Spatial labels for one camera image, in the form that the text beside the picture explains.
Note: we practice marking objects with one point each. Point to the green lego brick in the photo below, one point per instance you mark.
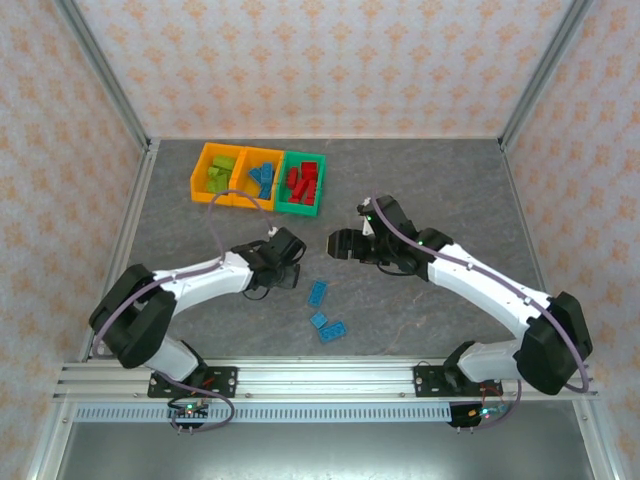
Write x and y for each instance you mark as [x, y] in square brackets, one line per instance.
[224, 162]
[219, 174]
[217, 185]

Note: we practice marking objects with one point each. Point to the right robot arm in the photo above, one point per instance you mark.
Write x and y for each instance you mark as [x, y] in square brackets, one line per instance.
[490, 295]

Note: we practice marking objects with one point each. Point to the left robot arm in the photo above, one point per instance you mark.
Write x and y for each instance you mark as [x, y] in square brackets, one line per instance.
[200, 282]

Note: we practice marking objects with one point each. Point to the long blue lego brick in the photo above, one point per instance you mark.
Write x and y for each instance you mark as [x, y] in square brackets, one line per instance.
[333, 332]
[317, 293]

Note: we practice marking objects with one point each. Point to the small blue lego brick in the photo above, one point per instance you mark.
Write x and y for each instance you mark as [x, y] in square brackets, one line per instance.
[318, 320]

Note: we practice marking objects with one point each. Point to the red lego brick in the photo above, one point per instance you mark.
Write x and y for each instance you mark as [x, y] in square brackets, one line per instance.
[300, 190]
[292, 177]
[311, 195]
[309, 171]

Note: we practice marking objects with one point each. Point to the green plastic bin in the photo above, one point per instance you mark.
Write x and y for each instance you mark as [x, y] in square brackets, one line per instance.
[295, 207]

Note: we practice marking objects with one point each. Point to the yellow plastic bin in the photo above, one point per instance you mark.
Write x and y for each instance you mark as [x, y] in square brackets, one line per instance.
[201, 192]
[245, 200]

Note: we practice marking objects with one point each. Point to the small controller circuit board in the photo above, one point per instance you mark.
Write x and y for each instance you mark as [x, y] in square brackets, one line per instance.
[482, 412]
[190, 411]

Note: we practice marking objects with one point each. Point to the grey metal panel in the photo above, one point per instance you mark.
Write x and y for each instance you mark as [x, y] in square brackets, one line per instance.
[325, 450]

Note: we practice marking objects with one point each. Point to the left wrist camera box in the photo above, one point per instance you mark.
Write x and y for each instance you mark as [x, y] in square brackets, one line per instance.
[287, 245]

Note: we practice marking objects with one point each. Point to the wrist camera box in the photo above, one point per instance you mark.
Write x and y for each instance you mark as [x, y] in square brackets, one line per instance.
[287, 245]
[392, 212]

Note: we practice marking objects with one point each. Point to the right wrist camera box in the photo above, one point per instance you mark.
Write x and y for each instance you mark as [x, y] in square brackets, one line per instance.
[392, 212]

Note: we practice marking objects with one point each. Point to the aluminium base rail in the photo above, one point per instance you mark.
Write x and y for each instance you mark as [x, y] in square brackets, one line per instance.
[325, 380]

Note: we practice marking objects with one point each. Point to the aluminium side rail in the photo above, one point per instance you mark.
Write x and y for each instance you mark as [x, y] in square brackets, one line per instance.
[131, 225]

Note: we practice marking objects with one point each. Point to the aluminium frame post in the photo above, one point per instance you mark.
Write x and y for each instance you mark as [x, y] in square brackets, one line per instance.
[545, 75]
[105, 75]

